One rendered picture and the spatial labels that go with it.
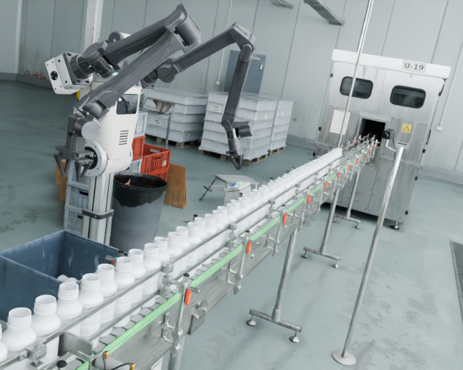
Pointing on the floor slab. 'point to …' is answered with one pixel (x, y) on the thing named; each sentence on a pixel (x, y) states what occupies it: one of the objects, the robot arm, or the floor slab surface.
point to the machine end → (388, 114)
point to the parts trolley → (159, 116)
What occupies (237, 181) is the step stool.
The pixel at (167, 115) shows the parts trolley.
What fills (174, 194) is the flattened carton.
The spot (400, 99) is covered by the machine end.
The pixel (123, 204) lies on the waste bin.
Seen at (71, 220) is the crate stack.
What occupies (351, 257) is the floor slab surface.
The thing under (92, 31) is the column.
